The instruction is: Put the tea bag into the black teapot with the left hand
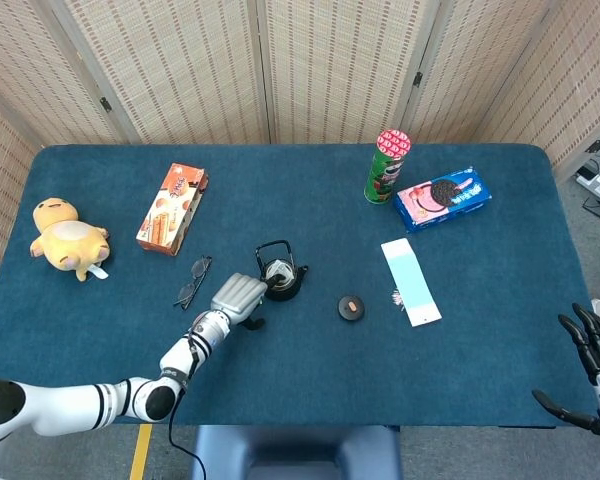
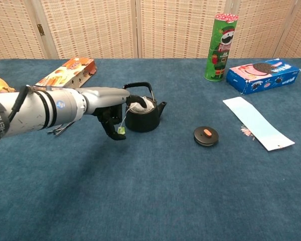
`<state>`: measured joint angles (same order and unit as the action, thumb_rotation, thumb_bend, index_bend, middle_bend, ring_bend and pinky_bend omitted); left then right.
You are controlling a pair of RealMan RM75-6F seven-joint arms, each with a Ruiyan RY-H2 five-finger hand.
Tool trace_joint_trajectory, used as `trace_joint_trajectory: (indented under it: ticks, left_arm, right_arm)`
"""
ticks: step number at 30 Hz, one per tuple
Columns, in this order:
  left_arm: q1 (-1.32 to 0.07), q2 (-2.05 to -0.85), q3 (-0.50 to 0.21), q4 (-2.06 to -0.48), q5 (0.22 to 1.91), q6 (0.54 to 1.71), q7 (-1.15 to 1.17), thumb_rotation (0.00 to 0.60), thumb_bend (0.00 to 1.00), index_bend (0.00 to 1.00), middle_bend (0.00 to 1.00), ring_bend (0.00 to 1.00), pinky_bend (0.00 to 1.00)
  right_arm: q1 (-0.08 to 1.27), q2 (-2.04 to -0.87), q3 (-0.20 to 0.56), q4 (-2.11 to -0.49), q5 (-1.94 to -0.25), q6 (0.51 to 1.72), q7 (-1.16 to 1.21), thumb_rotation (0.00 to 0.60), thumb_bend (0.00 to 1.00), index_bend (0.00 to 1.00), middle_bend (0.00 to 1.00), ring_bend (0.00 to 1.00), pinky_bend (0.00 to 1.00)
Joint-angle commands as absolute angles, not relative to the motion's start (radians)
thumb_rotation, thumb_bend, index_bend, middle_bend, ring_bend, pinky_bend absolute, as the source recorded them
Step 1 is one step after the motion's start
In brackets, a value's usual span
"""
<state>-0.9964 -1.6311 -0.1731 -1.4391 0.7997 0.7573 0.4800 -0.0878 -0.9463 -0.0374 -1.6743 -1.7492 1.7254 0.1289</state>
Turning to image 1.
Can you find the blue Oreo cookie box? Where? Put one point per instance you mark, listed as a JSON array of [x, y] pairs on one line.
[[442, 200]]

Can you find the blue table cloth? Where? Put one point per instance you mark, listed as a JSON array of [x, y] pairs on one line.
[[380, 370]]

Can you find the white blue paper bookmark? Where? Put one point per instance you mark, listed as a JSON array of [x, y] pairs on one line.
[[412, 282]]

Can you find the black cast iron teapot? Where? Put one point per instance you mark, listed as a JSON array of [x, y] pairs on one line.
[[287, 292]]

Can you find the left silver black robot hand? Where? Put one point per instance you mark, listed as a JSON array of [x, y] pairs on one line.
[[240, 295]]

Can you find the black folded eyeglasses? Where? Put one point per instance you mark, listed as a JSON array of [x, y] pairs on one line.
[[199, 267]]

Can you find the orange biscuit box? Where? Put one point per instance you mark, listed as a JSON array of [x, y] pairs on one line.
[[170, 210]]

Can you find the yellow plush toy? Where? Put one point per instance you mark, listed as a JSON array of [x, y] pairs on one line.
[[70, 240]]

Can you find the black teapot lid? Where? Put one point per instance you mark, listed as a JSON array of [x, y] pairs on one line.
[[351, 309]]

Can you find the blue robot torso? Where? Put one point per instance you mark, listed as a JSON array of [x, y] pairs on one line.
[[295, 452]]

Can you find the green Pringles can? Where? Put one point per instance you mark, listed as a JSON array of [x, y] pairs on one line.
[[384, 177]]

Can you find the bamboo folding screen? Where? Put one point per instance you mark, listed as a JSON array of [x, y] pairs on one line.
[[180, 65]]

